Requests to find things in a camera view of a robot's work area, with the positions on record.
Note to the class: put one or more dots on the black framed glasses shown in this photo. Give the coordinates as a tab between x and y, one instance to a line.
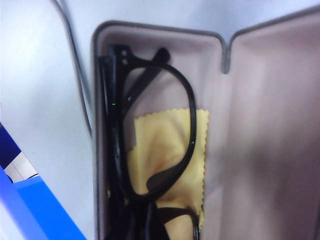
192	120

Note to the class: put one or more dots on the grey felt glasses case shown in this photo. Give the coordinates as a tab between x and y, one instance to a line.
262	125

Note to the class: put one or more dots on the yellow lens cleaning cloth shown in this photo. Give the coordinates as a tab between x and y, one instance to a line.
160	140

